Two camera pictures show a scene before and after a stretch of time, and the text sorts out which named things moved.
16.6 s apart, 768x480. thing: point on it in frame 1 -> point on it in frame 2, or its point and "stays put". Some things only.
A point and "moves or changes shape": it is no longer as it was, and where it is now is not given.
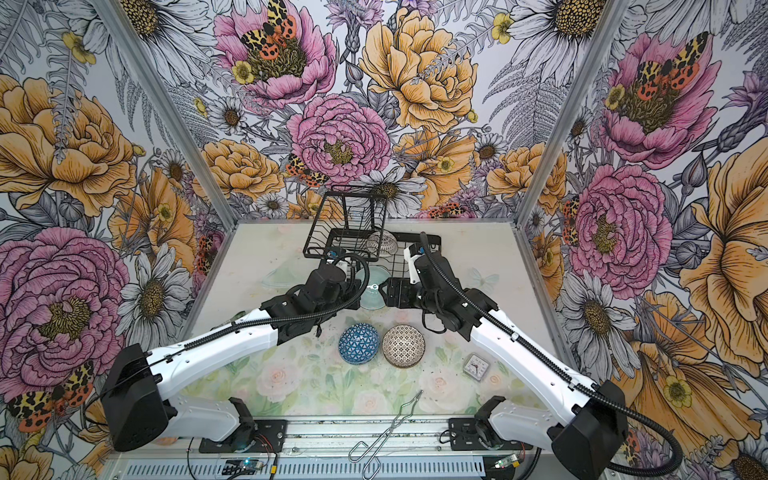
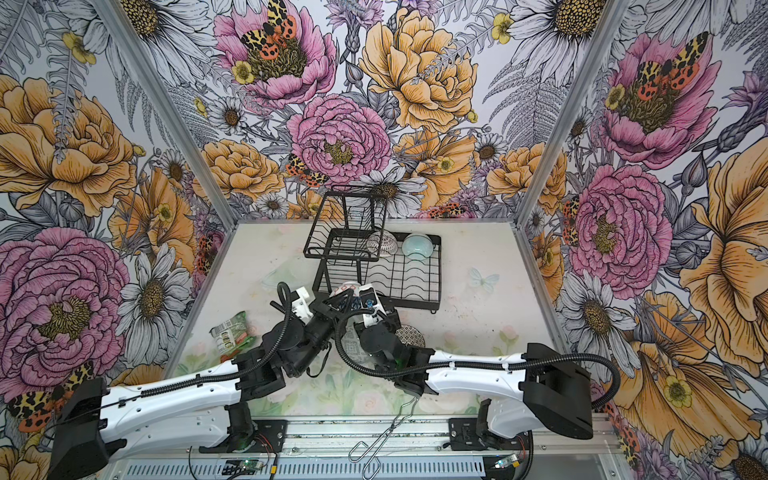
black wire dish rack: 352,223 stays put
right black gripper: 403,300 -> 393,319
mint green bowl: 372,298 -> 417,246
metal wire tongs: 365,452 stays put
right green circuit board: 511,460 stays put
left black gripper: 353,289 -> 330,309
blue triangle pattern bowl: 358,343 moves or changes shape
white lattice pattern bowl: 382,243 stays put
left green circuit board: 241,467 stays put
